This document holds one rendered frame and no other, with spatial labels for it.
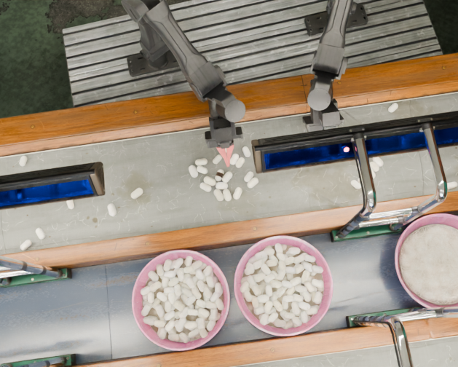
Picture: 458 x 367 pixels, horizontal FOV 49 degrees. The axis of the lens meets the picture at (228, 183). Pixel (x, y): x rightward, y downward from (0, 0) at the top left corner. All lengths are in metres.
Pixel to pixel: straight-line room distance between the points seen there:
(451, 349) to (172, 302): 0.75
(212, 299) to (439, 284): 0.62
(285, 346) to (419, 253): 0.45
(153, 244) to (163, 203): 0.13
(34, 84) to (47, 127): 1.02
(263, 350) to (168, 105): 0.75
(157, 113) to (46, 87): 1.13
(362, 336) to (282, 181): 0.47
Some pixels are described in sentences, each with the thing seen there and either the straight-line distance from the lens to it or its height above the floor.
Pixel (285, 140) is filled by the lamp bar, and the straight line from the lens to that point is 1.12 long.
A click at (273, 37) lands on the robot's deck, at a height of 0.65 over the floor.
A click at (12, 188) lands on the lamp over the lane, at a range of 1.21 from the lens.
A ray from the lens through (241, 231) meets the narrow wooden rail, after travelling 1.41.
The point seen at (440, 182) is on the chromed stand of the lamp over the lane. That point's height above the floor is 1.12.
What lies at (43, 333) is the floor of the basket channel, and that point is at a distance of 1.60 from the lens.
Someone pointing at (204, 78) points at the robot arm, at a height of 1.01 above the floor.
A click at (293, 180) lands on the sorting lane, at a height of 0.74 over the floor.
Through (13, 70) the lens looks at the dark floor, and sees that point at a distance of 2.70.
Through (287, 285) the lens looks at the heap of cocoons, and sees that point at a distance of 1.42.
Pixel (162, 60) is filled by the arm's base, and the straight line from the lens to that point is 1.67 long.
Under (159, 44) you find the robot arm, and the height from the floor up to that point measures 0.85.
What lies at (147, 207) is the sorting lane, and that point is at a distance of 1.48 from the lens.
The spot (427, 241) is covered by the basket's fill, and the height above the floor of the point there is 0.73.
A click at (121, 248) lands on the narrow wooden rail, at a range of 1.45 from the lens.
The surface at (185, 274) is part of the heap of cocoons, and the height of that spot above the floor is 0.73.
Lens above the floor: 2.16
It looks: 75 degrees down
